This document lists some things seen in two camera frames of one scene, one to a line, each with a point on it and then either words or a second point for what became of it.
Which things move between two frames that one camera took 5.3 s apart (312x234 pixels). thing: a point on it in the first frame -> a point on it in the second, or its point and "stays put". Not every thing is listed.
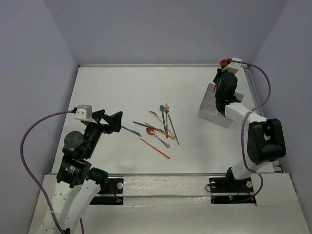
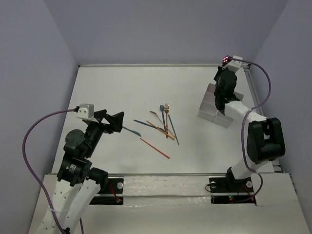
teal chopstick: [173, 129] stays put
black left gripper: [103, 121] stays put
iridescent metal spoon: [151, 130] -> [225, 59]
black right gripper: [219, 73] stays put
